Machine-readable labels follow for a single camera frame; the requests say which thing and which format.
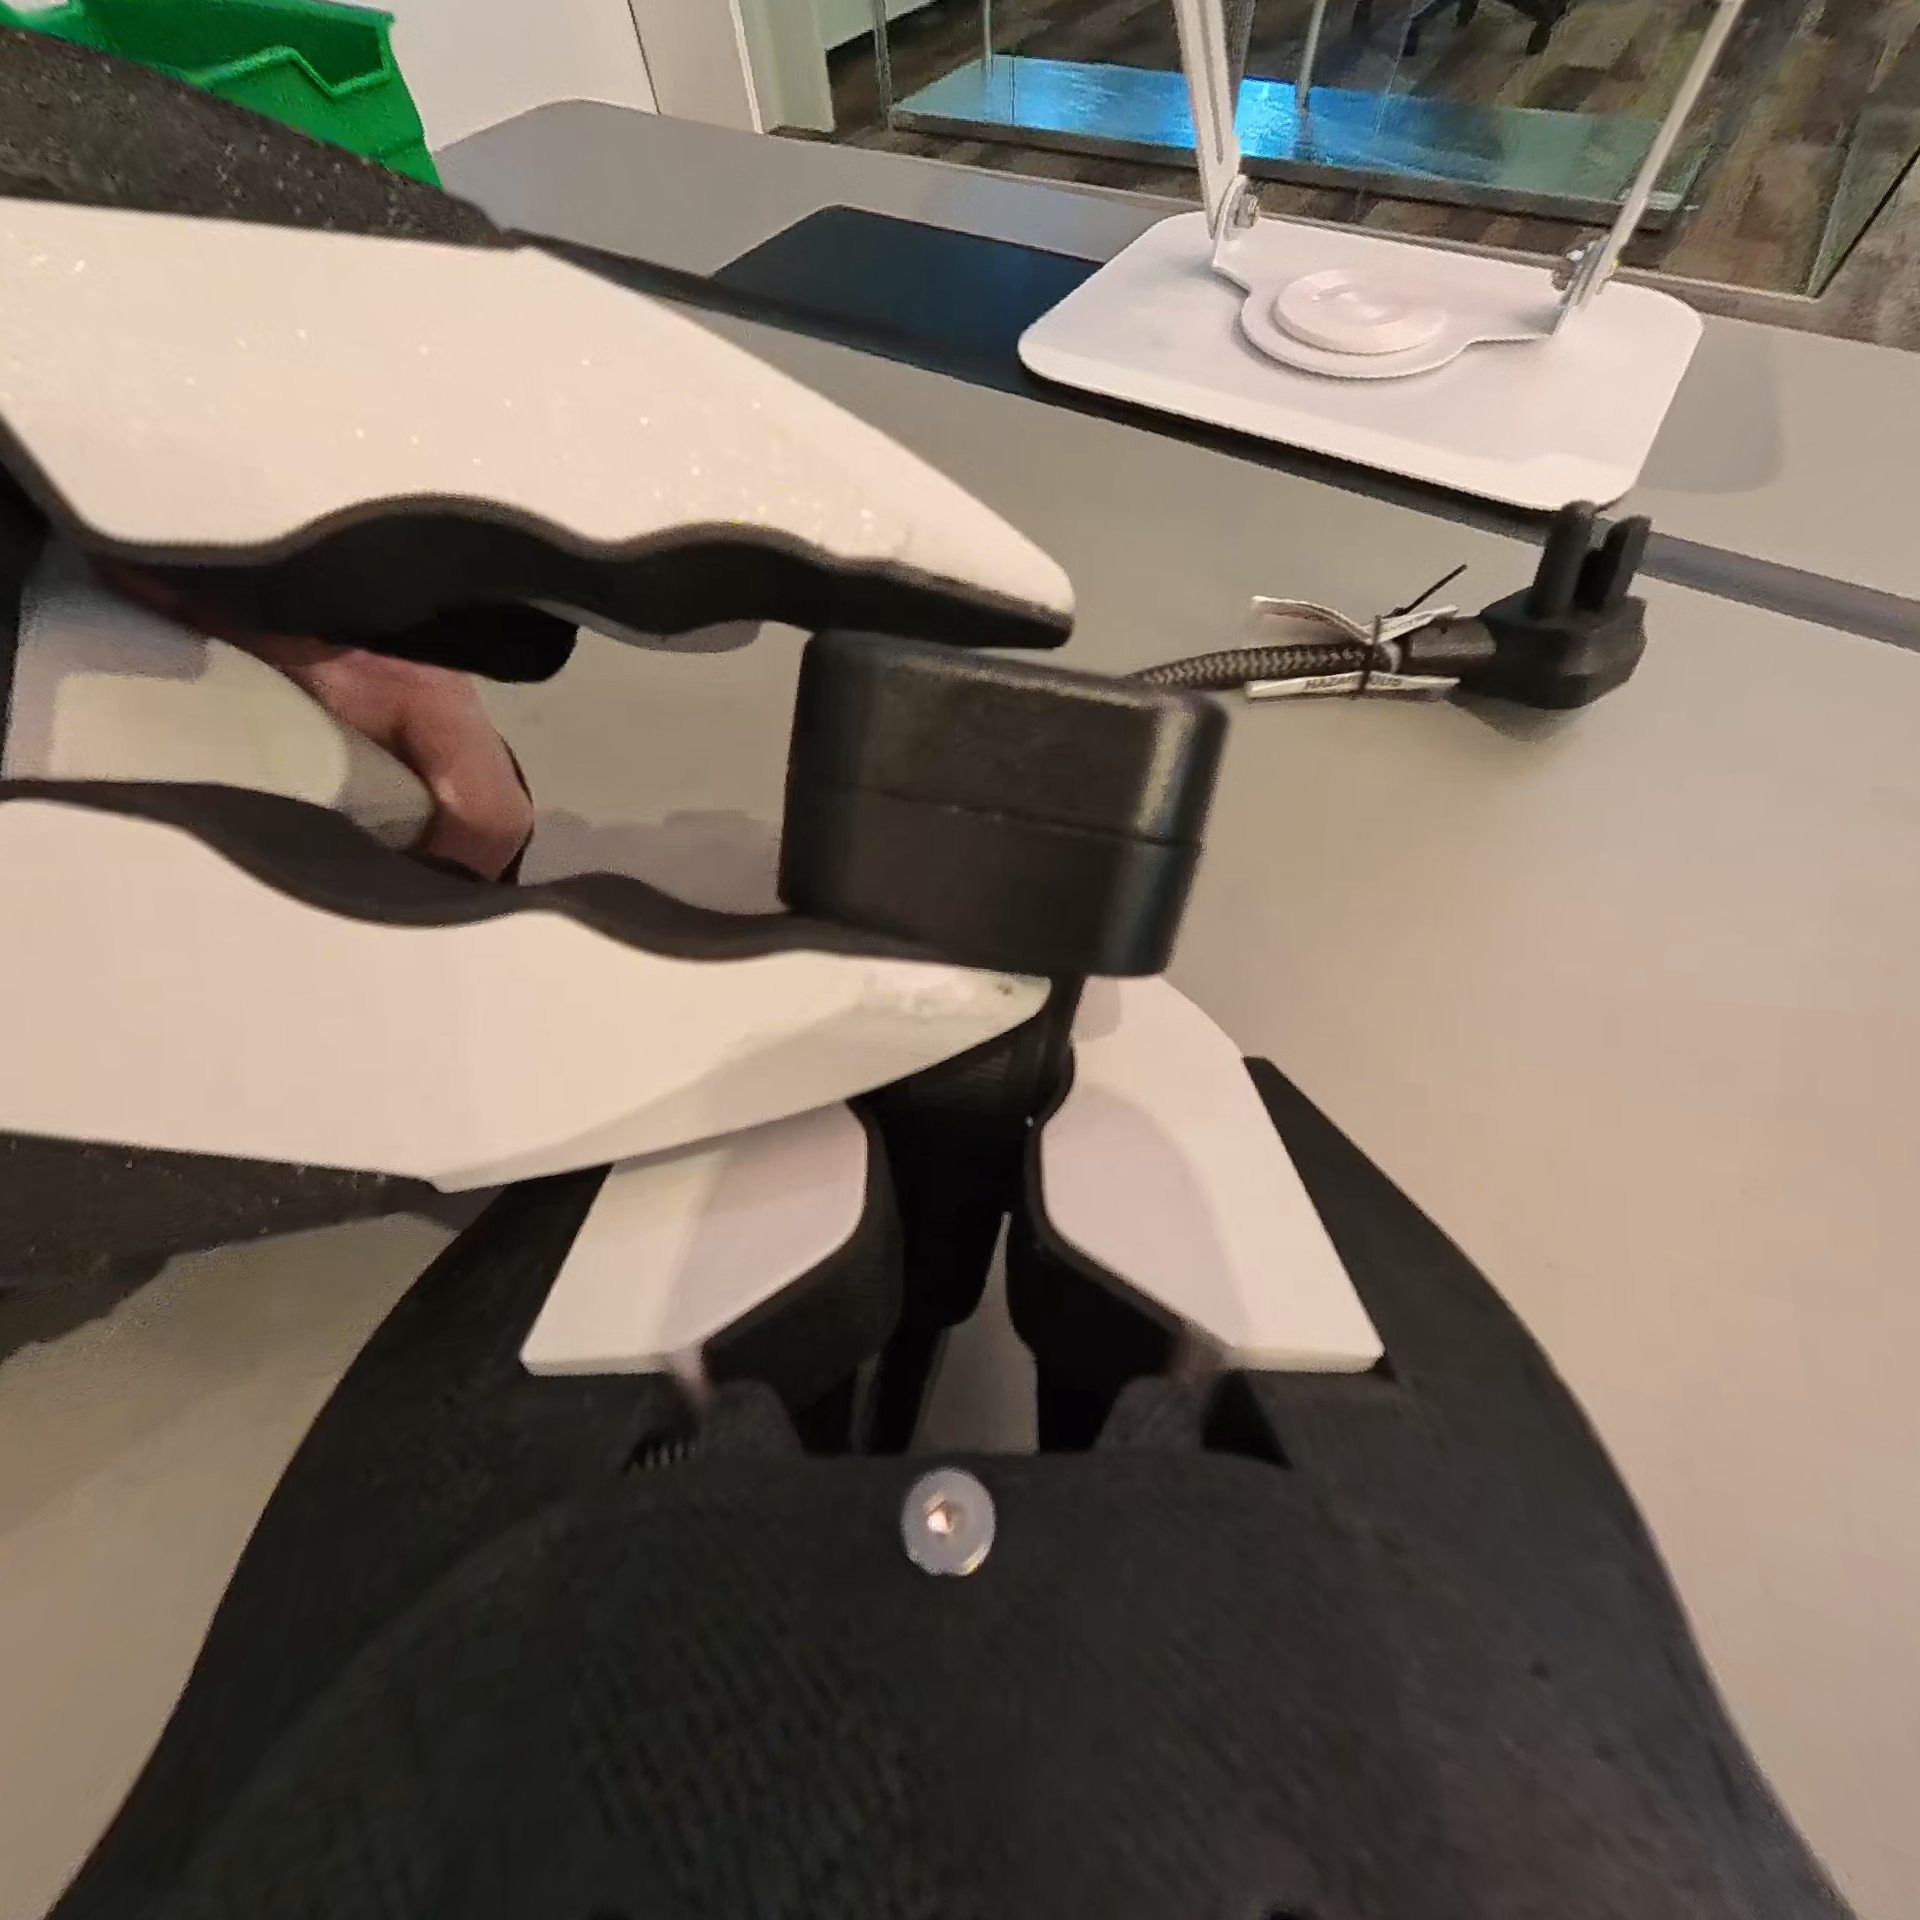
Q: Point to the person's left hand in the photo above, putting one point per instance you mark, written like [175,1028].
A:
[451,764]

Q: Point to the black power strip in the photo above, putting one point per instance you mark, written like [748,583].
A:
[990,810]

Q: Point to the green plastic bin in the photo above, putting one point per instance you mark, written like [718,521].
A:
[299,77]

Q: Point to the black power plug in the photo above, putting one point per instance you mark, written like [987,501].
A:
[1560,629]

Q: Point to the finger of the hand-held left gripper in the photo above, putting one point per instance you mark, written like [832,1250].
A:
[451,389]
[375,1021]

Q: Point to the black desk mat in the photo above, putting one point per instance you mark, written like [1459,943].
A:
[902,277]

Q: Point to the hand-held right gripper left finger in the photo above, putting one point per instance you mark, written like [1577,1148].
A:
[704,1260]

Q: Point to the glass partition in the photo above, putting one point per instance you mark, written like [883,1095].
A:
[1049,91]

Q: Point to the white monitor stand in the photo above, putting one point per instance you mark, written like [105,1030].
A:
[1350,389]

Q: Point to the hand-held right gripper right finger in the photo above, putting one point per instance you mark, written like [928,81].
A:
[1200,1202]

